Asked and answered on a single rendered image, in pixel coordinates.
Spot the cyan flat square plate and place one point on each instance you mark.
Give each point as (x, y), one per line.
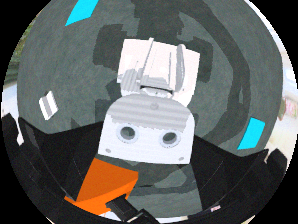
(252, 133)

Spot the cyan flat rectangular patch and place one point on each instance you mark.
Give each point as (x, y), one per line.
(82, 10)

